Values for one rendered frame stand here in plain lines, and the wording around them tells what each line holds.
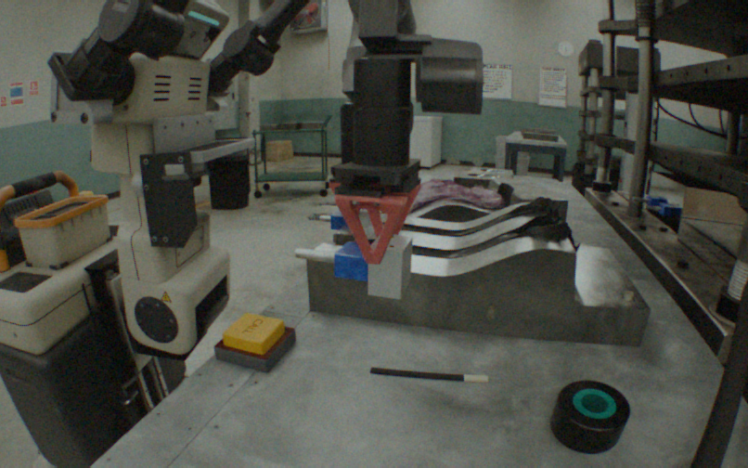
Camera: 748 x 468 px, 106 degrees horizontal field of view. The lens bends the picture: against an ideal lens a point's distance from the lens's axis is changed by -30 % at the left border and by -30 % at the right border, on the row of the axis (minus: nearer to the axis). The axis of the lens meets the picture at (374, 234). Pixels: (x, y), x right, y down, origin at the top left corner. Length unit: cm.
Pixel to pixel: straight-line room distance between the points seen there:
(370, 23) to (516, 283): 36
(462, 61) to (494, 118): 737
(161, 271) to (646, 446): 77
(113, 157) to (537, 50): 743
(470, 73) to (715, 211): 98
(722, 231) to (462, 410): 100
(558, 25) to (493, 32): 123
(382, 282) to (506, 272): 19
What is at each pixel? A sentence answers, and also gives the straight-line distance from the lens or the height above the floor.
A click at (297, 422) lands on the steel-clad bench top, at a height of 80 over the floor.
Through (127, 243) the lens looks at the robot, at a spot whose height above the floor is 88.
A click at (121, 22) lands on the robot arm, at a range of 56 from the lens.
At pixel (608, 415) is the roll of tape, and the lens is 43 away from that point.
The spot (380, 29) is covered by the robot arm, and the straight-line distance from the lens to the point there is 39.
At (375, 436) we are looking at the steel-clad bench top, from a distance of 41.
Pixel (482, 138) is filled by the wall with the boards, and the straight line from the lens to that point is 780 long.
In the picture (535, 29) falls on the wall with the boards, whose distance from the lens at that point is 787.
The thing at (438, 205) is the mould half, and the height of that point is 89.
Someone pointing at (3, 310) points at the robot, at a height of 79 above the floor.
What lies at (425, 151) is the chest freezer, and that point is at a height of 33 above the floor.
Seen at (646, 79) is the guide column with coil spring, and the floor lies 126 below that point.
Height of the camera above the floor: 110
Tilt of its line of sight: 18 degrees down
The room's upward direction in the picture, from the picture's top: straight up
